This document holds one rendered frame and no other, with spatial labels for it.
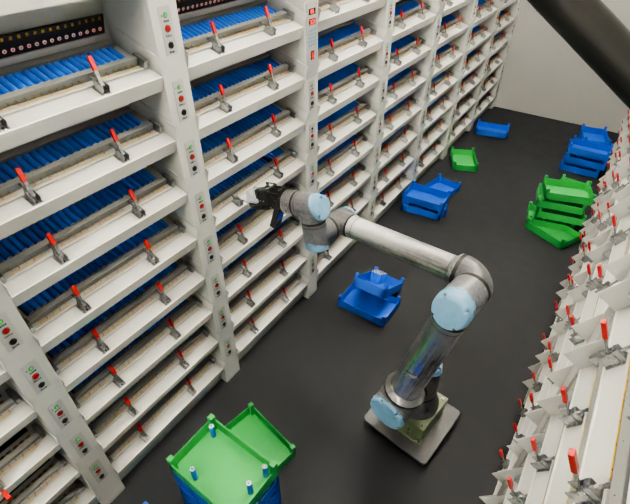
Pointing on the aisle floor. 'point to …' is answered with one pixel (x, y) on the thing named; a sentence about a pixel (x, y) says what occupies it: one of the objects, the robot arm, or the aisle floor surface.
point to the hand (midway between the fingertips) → (248, 199)
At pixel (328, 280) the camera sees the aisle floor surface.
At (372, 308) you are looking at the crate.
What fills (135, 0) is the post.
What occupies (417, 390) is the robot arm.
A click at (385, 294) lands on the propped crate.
